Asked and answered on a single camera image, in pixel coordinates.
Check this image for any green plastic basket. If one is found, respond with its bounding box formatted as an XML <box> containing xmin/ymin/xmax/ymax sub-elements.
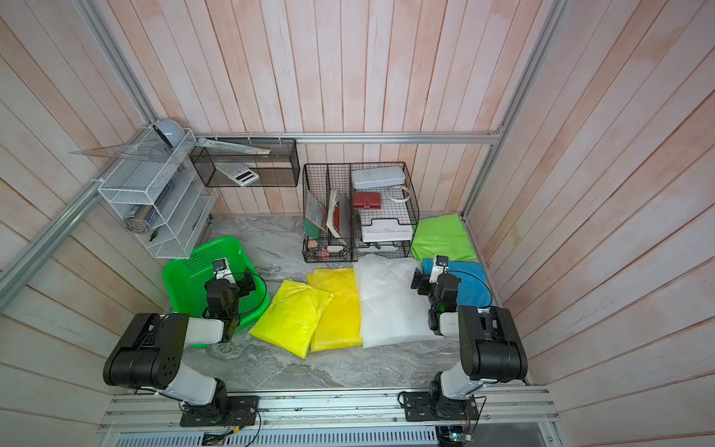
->
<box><xmin>163</xmin><ymin>237</ymin><xmax>271</xmax><ymax>333</ymax></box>

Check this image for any white translucent raincoat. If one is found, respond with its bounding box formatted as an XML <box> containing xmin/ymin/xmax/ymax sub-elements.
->
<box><xmin>354</xmin><ymin>254</ymin><xmax>439</xmax><ymax>348</ymax></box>

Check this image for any neon yellow raincoat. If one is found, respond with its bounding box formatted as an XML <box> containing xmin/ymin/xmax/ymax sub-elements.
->
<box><xmin>249</xmin><ymin>279</ymin><xmax>333</xmax><ymax>359</ymax></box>

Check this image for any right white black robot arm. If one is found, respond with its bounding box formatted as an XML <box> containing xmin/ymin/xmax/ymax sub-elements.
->
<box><xmin>398</xmin><ymin>255</ymin><xmax>528</xmax><ymax>425</ymax></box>

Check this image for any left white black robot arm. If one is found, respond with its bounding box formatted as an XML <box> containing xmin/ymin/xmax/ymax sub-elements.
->
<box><xmin>102</xmin><ymin>269</ymin><xmax>260</xmax><ymax>434</ymax></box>

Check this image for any blue folded raincoat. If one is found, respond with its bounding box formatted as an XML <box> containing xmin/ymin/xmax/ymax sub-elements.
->
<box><xmin>417</xmin><ymin>255</ymin><xmax>493</xmax><ymax>307</ymax></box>

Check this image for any light green folded raincoat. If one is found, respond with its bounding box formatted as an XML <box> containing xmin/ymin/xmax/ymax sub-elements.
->
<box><xmin>411</xmin><ymin>214</ymin><xmax>478</xmax><ymax>262</ymax></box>

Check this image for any white paper tray box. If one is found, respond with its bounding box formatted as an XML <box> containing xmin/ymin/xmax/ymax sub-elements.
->
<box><xmin>361</xmin><ymin>219</ymin><xmax>414</xmax><ymax>243</ymax></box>

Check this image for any white tape roll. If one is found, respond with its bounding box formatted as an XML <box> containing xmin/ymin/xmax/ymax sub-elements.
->
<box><xmin>387</xmin><ymin>186</ymin><xmax>411</xmax><ymax>203</ymax></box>

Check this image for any rolled silver bundle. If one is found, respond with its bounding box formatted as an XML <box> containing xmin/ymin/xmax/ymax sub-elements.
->
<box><xmin>125</xmin><ymin>204</ymin><xmax>158</xmax><ymax>235</ymax></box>

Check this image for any white calculator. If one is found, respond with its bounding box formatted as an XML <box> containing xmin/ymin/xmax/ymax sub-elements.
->
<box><xmin>215</xmin><ymin>162</ymin><xmax>260</xmax><ymax>187</ymax></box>

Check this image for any red wallet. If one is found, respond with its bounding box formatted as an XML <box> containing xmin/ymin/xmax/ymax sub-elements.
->
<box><xmin>353</xmin><ymin>192</ymin><xmax>383</xmax><ymax>210</ymax></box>

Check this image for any grey pencil case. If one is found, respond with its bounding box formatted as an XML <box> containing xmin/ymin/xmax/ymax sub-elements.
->
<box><xmin>351</xmin><ymin>166</ymin><xmax>406</xmax><ymax>190</ymax></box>

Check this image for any clear triangle ruler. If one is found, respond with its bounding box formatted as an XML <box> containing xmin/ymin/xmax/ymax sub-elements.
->
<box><xmin>71</xmin><ymin>141</ymin><xmax>171</xmax><ymax>162</ymax></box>

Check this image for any black wire tray stack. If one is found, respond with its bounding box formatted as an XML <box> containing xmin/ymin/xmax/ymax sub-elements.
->
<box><xmin>349</xmin><ymin>161</ymin><xmax>420</xmax><ymax>261</ymax></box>

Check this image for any white wire wall shelf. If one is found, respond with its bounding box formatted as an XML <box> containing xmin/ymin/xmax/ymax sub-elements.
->
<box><xmin>99</xmin><ymin>128</ymin><xmax>217</xmax><ymax>260</ymax></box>

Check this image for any black mesh wall basket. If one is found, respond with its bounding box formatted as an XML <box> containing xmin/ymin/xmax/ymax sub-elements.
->
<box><xmin>190</xmin><ymin>137</ymin><xmax>300</xmax><ymax>187</ymax></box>

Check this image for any black wire file organizer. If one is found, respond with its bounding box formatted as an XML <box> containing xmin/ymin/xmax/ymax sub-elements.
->
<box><xmin>302</xmin><ymin>163</ymin><xmax>356</xmax><ymax>263</ymax></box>

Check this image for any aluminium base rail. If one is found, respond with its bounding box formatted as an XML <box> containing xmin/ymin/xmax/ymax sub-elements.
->
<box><xmin>98</xmin><ymin>382</ymin><xmax>569</xmax><ymax>446</ymax></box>

